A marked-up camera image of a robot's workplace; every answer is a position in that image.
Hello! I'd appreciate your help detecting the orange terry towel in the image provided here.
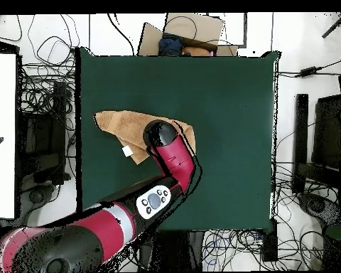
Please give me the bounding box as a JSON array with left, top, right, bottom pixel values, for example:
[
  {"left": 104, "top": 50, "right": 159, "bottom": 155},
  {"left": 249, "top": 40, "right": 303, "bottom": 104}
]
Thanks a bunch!
[{"left": 94, "top": 109, "right": 197, "bottom": 165}]

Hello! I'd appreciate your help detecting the dark green table cloth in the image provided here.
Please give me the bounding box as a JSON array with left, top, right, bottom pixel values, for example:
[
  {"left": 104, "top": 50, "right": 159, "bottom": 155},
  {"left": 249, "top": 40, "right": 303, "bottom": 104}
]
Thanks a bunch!
[{"left": 75, "top": 46, "right": 281, "bottom": 232}]

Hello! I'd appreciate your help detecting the black upright stand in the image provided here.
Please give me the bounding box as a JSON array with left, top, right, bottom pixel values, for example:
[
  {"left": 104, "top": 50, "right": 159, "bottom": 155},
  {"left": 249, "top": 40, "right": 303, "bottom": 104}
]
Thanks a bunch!
[{"left": 139, "top": 230, "right": 205, "bottom": 271}]

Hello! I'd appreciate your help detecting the orange cloth in box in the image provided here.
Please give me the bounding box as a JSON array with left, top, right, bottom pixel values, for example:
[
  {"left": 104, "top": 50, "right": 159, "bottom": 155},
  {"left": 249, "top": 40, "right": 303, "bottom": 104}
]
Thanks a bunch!
[{"left": 181, "top": 45, "right": 211, "bottom": 57}]

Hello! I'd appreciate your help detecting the dark blue cloth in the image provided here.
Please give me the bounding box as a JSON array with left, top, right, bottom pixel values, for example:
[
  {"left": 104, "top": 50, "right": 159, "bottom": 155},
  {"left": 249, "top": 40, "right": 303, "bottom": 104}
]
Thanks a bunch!
[{"left": 158, "top": 35, "right": 184, "bottom": 57}]

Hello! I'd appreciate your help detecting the brown cardboard box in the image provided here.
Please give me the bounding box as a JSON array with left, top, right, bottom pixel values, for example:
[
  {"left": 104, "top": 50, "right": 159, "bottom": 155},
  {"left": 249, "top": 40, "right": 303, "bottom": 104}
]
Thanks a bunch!
[{"left": 137, "top": 12, "right": 239, "bottom": 57}]

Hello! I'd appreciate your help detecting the black equipment rack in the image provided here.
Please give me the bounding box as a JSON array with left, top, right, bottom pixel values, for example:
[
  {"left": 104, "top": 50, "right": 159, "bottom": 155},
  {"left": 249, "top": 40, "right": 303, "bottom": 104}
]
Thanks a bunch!
[{"left": 16, "top": 80, "right": 67, "bottom": 186}]

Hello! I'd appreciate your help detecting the black power adapter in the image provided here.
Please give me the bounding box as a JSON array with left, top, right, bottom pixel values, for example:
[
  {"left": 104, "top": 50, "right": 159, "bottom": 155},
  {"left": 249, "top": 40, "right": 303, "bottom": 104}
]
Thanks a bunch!
[{"left": 299, "top": 66, "right": 318, "bottom": 77}]

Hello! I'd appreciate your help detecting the white board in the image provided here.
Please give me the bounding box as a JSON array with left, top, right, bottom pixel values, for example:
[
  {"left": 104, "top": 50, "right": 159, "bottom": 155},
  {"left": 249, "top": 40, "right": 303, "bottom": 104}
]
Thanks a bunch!
[{"left": 0, "top": 52, "right": 18, "bottom": 220}]

